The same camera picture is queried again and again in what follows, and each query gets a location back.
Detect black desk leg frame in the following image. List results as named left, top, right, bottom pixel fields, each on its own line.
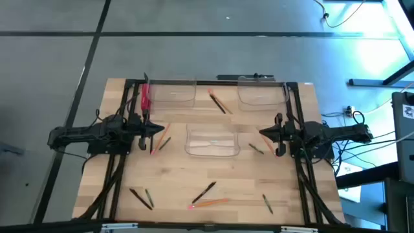
left=348, top=0, right=414, bottom=88

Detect clear plastic bin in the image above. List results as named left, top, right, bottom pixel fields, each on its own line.
left=184, top=124, right=241, bottom=158
left=147, top=79, right=197, bottom=109
left=237, top=76, right=290, bottom=111

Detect black aluminium frame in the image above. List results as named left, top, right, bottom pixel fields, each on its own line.
left=0, top=77, right=386, bottom=233

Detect silver metal bracket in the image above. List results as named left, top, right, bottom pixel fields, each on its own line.
left=101, top=222, right=139, bottom=232
left=279, top=225, right=320, bottom=233

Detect yellow cable with black plug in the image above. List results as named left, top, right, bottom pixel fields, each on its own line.
left=312, top=0, right=368, bottom=29

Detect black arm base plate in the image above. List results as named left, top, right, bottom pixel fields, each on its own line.
left=289, top=142, right=335, bottom=160
left=87, top=142, right=132, bottom=155

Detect white paper sheet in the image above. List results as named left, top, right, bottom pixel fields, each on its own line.
left=338, top=161, right=362, bottom=203

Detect black cable sleeve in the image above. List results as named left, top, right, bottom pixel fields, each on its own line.
left=77, top=154, right=127, bottom=221
left=299, top=161, right=344, bottom=225

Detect black floor cable bundle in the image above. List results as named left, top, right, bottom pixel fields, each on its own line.
left=321, top=111, right=398, bottom=177

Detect black beam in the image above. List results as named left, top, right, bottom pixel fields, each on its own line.
left=335, top=161, right=399, bottom=190

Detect red stapler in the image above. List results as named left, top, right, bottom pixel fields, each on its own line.
left=141, top=83, right=151, bottom=111

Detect dark cabinet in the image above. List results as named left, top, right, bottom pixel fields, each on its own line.
left=384, top=177, right=414, bottom=233

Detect grey cabinet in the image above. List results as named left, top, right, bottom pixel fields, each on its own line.
left=391, top=91, right=414, bottom=184

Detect green pen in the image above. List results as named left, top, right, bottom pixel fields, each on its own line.
left=144, top=188, right=155, bottom=208
left=262, top=194, right=274, bottom=215

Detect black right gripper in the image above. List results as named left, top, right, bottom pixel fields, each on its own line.
left=258, top=112, right=293, bottom=157

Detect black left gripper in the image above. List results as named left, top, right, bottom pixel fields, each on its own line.
left=130, top=109, right=166, bottom=151

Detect black right arm cable loop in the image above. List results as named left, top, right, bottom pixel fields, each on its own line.
left=352, top=110, right=367, bottom=126

